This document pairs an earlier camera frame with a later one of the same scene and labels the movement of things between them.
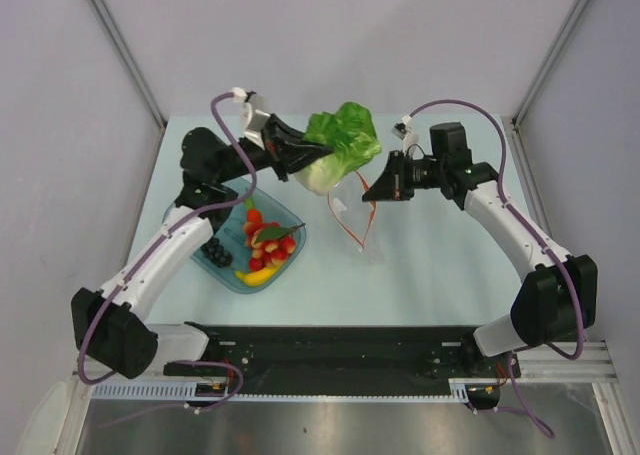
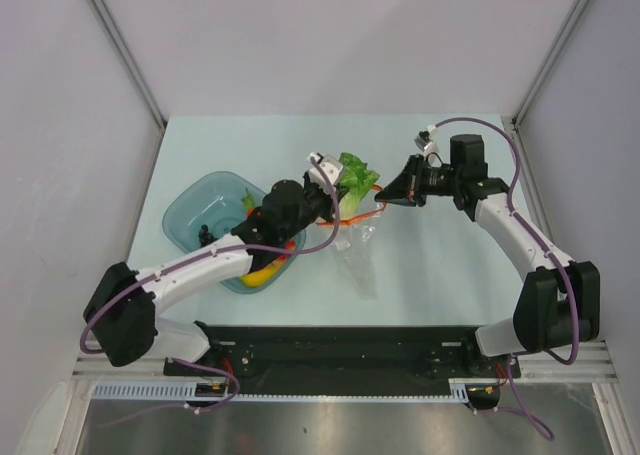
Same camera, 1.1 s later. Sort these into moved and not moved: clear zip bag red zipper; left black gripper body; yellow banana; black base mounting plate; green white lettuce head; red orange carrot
Moved: left black gripper body; clear zip bag red zipper; green white lettuce head
Not moved: yellow banana; black base mounting plate; red orange carrot
